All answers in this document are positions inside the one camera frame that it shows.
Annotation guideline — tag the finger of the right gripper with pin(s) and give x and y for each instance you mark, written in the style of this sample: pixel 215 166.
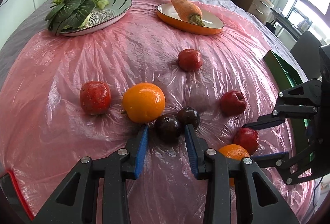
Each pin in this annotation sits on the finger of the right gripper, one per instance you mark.
pixel 299 102
pixel 282 162

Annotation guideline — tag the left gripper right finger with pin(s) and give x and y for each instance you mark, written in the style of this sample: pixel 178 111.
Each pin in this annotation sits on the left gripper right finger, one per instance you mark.
pixel 257 200

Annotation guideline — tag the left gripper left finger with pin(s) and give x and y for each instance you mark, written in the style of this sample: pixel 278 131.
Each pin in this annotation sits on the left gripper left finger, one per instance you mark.
pixel 75 198

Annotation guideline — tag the green rectangular tray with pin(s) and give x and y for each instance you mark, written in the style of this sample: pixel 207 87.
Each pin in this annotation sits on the green rectangular tray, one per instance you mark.
pixel 286 77

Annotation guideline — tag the small orange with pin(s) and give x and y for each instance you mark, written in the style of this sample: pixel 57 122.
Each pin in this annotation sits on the small orange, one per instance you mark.
pixel 234 151

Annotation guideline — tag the red apple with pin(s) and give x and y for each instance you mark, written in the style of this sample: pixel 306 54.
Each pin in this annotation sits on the red apple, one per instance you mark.
pixel 95 97
pixel 248 139
pixel 190 60
pixel 233 103

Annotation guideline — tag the dark plum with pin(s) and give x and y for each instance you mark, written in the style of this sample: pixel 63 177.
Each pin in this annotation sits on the dark plum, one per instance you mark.
pixel 167 128
pixel 188 115

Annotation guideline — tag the large orange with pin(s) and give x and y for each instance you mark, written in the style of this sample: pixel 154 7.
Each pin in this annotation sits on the large orange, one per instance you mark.
pixel 144 102

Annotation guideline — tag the dark office chair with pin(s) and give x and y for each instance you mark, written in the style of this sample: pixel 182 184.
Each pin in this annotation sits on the dark office chair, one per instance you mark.
pixel 306 53

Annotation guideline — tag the red black edge object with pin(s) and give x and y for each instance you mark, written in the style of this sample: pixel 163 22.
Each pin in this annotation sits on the red black edge object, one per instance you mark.
pixel 14 208

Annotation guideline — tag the desk by window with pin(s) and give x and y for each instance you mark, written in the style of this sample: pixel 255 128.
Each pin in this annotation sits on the desk by window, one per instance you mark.
pixel 286 24

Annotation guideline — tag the wooden drawer cabinet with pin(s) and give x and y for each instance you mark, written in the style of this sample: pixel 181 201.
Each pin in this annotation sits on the wooden drawer cabinet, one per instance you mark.
pixel 261 9

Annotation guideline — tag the pink plastic sheet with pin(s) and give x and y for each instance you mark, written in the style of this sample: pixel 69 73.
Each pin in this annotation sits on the pink plastic sheet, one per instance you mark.
pixel 66 98

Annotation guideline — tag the orange oval dish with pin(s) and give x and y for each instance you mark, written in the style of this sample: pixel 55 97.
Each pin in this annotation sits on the orange oval dish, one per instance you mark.
pixel 212 24

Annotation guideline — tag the orange carrot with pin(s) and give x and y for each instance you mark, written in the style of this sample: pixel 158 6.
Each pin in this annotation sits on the orange carrot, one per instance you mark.
pixel 188 12

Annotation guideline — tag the green leafy vegetable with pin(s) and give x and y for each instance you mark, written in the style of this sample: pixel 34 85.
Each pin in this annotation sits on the green leafy vegetable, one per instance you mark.
pixel 71 14

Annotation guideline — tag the patterned grey plate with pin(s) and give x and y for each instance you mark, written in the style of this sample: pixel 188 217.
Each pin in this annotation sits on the patterned grey plate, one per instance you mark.
pixel 101 18

